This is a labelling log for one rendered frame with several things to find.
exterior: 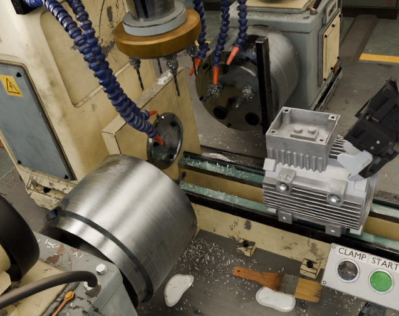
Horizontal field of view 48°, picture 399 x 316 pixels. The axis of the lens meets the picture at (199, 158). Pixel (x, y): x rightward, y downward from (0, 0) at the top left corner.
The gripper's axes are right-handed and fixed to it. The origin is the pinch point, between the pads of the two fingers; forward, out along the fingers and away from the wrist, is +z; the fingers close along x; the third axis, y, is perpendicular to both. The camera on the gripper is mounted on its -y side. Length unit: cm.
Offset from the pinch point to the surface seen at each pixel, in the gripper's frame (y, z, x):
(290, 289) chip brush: -5.9, 29.4, 9.6
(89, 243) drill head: 31.6, 12.7, 35.0
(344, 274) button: -4.3, 0.4, 19.8
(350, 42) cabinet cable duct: 4, 124, -261
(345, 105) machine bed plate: 1, 35, -65
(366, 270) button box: -6.6, -1.3, 18.0
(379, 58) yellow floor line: -19, 115, -247
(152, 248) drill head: 23.0, 14.2, 28.5
